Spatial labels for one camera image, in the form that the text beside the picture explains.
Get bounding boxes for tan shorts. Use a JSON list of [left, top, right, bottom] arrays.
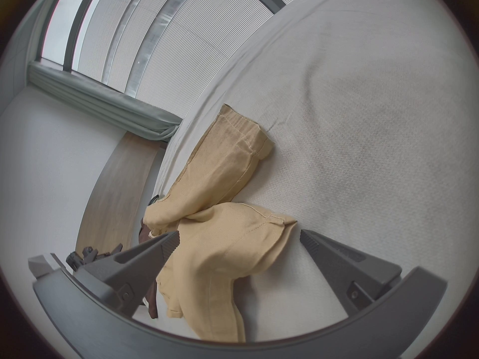
[[143, 103, 298, 343]]

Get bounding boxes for brown shorts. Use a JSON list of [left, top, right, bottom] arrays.
[[139, 217, 159, 319]]

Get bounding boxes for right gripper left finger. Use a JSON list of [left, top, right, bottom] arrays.
[[84, 230, 181, 319]]

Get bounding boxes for bed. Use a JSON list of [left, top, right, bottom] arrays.
[[75, 0, 479, 343]]

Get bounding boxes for grey-green curtain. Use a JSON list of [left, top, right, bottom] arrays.
[[28, 61, 184, 143]]

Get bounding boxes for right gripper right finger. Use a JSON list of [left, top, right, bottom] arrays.
[[300, 229, 403, 315]]

